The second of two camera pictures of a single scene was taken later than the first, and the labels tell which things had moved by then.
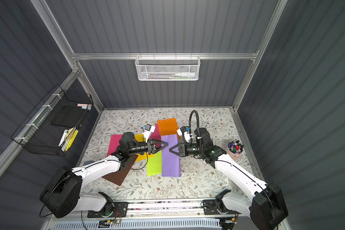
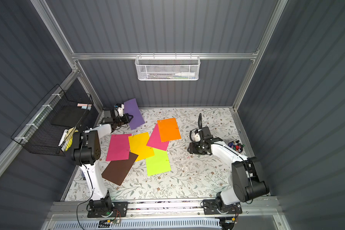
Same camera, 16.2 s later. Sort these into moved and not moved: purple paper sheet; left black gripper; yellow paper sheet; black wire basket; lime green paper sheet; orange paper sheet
Moved: purple paper sheet; left black gripper
Not moved: orange paper sheet; black wire basket; yellow paper sheet; lime green paper sheet
